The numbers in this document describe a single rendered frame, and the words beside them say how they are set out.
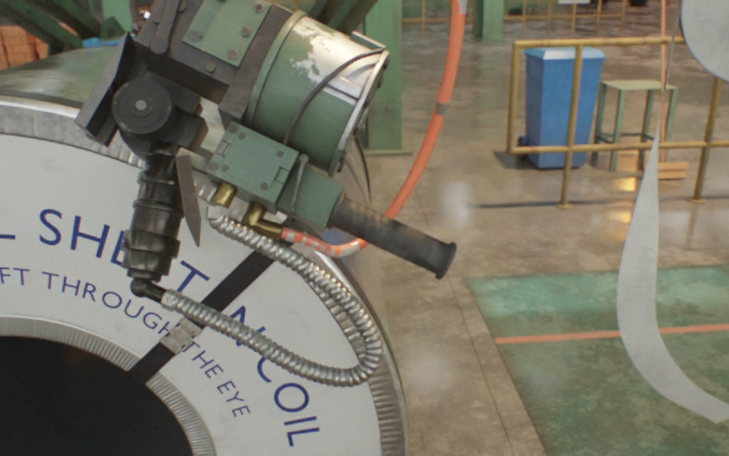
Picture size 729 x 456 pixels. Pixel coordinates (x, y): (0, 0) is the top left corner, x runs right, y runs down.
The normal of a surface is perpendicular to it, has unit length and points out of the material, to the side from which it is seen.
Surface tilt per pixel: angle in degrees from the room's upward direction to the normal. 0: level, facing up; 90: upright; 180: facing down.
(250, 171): 58
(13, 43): 90
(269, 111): 102
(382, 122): 90
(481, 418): 0
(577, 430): 0
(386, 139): 90
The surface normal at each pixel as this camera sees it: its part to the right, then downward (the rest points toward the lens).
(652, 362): -0.22, 0.52
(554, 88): 0.04, 0.42
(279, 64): 0.04, 0.00
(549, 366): -0.03, -0.92
